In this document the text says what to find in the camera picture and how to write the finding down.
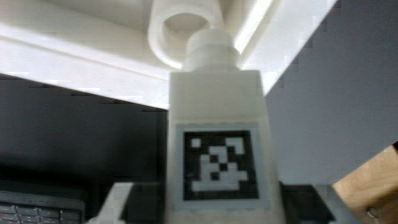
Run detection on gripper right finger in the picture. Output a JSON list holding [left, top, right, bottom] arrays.
[[280, 185, 355, 224]]

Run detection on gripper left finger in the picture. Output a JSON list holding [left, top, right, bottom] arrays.
[[85, 182, 165, 224]]

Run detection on white leg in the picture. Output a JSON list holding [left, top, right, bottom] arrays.
[[165, 29, 285, 224]]

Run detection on white square table top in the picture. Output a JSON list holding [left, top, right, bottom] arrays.
[[0, 0, 337, 108]]

